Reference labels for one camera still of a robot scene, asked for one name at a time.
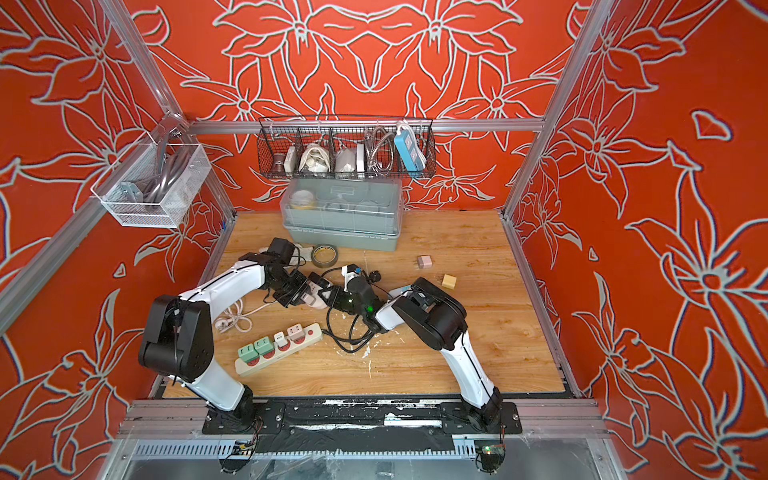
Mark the white cable bundle in basket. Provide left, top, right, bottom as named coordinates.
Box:
left=298, top=142, right=331, bottom=176

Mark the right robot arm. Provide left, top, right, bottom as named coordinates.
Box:
left=319, top=264, right=503, bottom=430

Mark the pink round power socket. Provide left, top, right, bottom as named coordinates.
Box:
left=300, top=280, right=328, bottom=310

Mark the clear plastic wall basket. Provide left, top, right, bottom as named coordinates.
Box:
left=91, top=133, right=211, bottom=229

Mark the tape roll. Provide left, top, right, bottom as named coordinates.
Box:
left=310, top=244, right=339, bottom=269

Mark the black plug adapter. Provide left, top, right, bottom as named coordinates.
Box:
left=318, top=285, right=348, bottom=311

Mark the yellow plug adapter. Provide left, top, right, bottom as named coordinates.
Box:
left=441, top=274, right=457, bottom=290

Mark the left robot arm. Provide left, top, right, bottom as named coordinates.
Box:
left=138, top=238, right=308, bottom=418

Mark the black wire basket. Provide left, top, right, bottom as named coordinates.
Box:
left=257, top=115, right=437, bottom=180

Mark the black power cable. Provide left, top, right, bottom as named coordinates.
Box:
left=320, top=266, right=385, bottom=355

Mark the white power strip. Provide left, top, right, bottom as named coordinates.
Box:
left=234, top=323, right=323, bottom=377

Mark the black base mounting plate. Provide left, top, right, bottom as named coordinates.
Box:
left=202, top=395, right=523, bottom=436

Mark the grey plastic storage box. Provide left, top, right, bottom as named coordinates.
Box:
left=280, top=178, right=404, bottom=252

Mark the pink plug adapter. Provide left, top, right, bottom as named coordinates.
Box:
left=417, top=255, right=433, bottom=269

